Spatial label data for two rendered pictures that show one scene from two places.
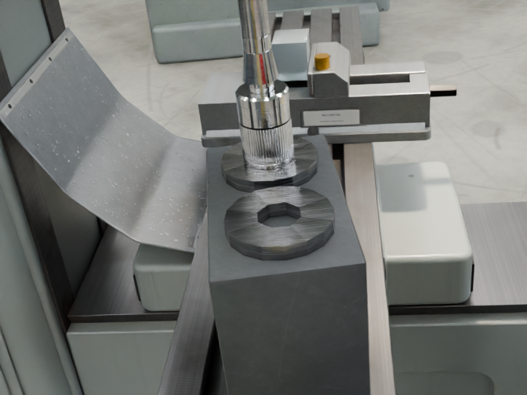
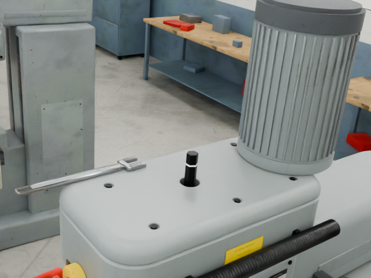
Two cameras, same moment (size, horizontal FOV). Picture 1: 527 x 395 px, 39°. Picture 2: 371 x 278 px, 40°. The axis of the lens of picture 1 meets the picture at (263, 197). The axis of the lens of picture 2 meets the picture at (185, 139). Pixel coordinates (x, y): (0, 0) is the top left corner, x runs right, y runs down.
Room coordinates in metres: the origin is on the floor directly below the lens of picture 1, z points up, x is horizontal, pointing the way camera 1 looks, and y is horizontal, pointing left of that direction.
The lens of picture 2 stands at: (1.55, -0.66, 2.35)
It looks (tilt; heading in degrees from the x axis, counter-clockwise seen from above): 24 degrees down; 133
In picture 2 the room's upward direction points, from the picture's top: 5 degrees clockwise
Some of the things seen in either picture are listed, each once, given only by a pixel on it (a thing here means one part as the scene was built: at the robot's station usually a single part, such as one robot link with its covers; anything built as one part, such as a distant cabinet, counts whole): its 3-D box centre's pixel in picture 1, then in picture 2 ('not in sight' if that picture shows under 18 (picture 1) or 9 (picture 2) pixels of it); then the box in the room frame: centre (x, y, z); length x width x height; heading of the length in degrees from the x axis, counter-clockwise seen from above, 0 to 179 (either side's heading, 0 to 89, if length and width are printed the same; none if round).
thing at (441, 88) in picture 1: (442, 91); not in sight; (1.04, -0.29, 0.96); 0.04 x 0.02 x 0.02; 80
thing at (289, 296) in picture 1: (283, 275); not in sight; (0.56, -0.01, 1.02); 0.22 x 0.12 x 0.20; 1
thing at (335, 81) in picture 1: (329, 68); not in sight; (1.07, -0.12, 1.01); 0.12 x 0.06 x 0.04; 170
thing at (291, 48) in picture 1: (292, 55); not in sight; (1.08, -0.07, 1.03); 0.06 x 0.05 x 0.06; 170
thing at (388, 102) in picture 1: (314, 90); not in sight; (1.07, -0.10, 0.97); 0.35 x 0.15 x 0.11; 80
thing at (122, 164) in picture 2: not in sight; (83, 175); (0.87, -0.20, 1.89); 0.24 x 0.04 x 0.01; 82
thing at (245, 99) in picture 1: (262, 93); not in sight; (0.61, -0.01, 1.18); 0.05 x 0.05 x 0.01
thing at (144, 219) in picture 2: not in sight; (192, 215); (1.00, -0.04, 1.81); 0.47 x 0.26 x 0.16; 82
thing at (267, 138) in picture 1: (266, 128); not in sight; (0.61, -0.01, 1.15); 0.05 x 0.05 x 0.06
